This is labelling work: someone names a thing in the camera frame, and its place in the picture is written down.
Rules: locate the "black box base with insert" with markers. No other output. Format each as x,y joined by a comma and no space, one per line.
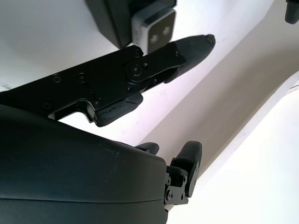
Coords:
109,18

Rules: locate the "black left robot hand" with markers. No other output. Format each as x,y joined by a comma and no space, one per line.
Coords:
293,11

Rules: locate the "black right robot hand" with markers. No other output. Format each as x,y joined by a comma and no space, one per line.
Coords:
70,168

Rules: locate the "small silver depth camera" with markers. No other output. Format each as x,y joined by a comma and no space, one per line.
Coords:
161,30

